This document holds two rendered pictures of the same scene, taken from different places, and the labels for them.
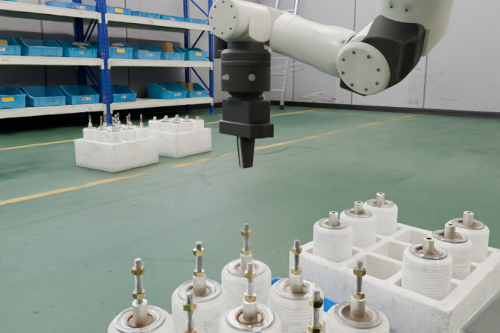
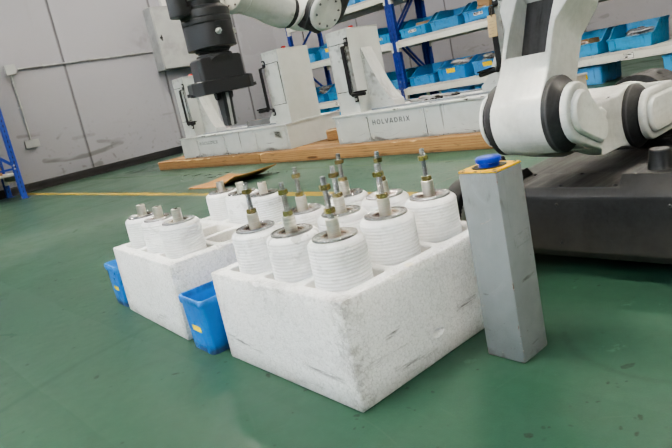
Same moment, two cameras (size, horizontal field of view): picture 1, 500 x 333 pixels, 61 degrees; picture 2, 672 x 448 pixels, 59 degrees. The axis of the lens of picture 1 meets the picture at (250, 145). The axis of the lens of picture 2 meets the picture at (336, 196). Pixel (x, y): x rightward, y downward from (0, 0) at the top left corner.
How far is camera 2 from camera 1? 1.17 m
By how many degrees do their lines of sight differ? 80
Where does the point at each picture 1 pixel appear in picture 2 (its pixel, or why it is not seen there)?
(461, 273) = not seen: hidden behind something
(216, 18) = not seen: outside the picture
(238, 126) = (233, 79)
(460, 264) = not seen: hidden behind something
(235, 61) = (224, 14)
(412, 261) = (270, 198)
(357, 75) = (325, 15)
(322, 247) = (193, 241)
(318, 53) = (282, 5)
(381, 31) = not seen: outside the picture
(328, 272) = (218, 253)
